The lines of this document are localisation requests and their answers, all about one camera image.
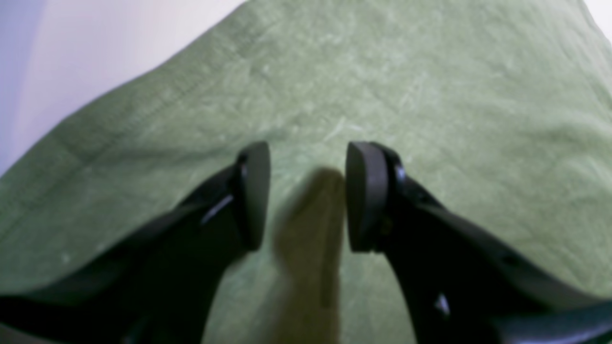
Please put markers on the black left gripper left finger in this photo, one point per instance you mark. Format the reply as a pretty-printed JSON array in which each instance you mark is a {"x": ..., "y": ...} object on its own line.
[{"x": 157, "y": 285}]

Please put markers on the green t-shirt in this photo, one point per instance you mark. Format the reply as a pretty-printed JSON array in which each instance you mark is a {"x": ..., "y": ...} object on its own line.
[{"x": 500, "y": 108}]

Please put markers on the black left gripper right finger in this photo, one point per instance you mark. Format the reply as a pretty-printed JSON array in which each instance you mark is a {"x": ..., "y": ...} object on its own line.
[{"x": 461, "y": 284}]

